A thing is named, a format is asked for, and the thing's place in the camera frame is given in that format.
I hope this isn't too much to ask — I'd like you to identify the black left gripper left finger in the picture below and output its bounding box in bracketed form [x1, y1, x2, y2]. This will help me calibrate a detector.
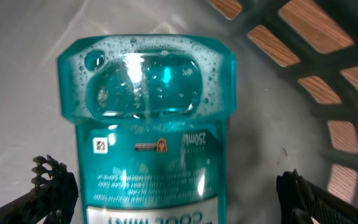
[0, 155, 79, 224]

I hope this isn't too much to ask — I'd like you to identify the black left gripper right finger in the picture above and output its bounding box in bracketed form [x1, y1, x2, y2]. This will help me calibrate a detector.
[276, 170, 358, 224]

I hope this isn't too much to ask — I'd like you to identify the teal mouthwash bottle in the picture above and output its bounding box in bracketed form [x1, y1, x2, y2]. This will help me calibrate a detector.
[57, 34, 236, 224]

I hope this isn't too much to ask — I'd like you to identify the grey plastic mesh basket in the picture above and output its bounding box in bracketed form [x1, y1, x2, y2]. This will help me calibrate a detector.
[0, 1, 358, 223]

